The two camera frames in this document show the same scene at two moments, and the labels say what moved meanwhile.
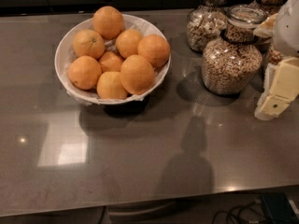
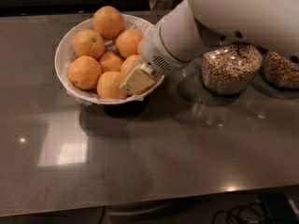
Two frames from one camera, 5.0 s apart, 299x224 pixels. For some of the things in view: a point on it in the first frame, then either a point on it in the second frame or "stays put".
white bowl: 64,55 stays put
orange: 108,21 stays put
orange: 127,42 stays put
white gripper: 289,28 to 154,51
